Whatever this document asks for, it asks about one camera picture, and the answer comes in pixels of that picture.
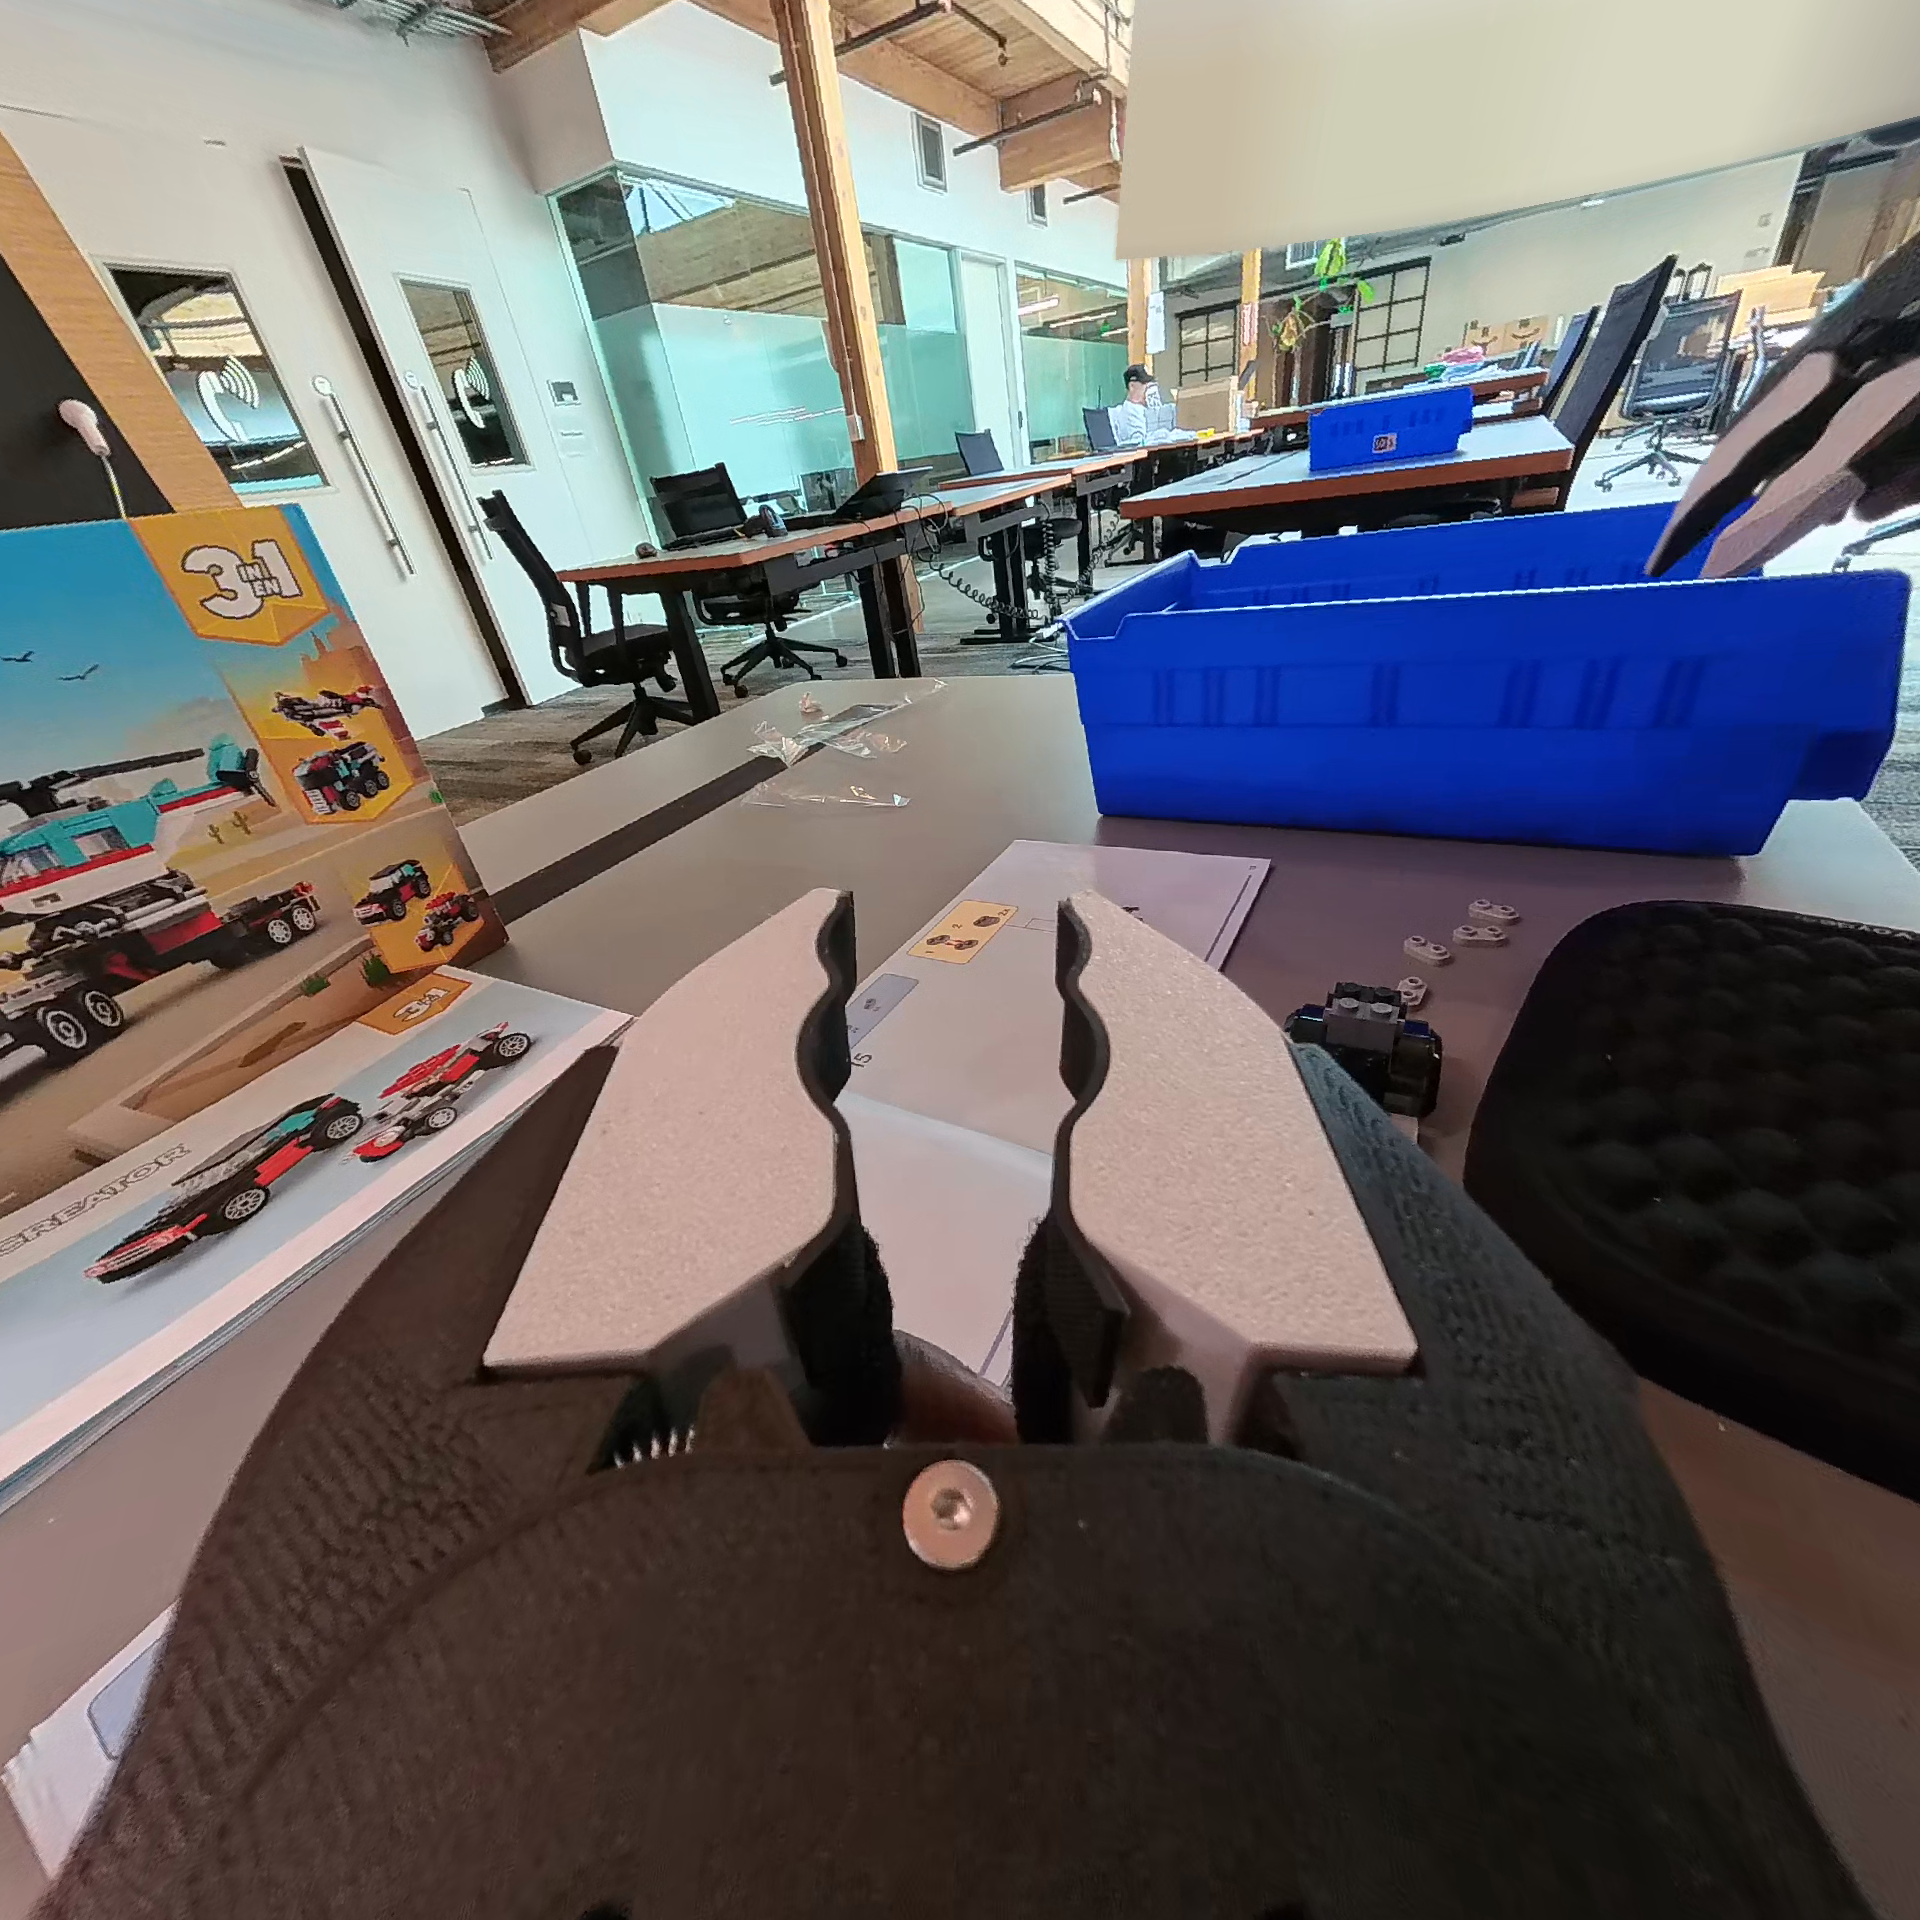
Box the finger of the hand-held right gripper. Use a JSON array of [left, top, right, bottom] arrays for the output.
[[1646, 359, 1883, 578], [1703, 406, 1920, 579]]

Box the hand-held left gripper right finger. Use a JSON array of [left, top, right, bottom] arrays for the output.
[[1010, 890, 1422, 1443]]

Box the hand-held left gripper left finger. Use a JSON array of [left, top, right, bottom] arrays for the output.
[[482, 887, 902, 1448]]

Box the grey black lego truck model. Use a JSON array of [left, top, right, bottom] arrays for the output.
[[1284, 983, 1444, 1120]]

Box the large blue plastic bin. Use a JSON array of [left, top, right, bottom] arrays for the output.
[[1062, 503, 1913, 859]]

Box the open lego instruction booklet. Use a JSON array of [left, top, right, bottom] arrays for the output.
[[0, 838, 1274, 1883]]

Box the small labelled blue bin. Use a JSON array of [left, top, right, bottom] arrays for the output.
[[1305, 383, 1476, 475]]

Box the colourful lego set box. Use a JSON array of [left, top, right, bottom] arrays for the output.
[[0, 503, 509, 1221]]

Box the grey mesh office chair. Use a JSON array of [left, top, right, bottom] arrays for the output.
[[1594, 287, 1745, 494]]

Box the car cover instruction booklet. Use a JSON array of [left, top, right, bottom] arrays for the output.
[[0, 967, 634, 1509]]

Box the black dimpled foam pad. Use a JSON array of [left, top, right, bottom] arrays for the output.
[[1463, 899, 1920, 1502]]

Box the green potted plant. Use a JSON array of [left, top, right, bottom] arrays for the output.
[[1270, 238, 1379, 354]]

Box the wooden top office desk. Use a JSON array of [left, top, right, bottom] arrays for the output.
[[555, 498, 962, 722], [931, 432, 1254, 647], [1117, 406, 1578, 563]]

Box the white sliding door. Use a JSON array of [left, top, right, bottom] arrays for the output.
[[281, 145, 531, 739]]

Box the wooden pillar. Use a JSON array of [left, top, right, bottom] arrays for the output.
[[767, 0, 923, 675]]

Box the wall window with phone icon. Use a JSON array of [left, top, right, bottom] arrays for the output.
[[106, 262, 329, 496]]

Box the white cable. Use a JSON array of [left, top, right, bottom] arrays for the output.
[[57, 394, 127, 518]]

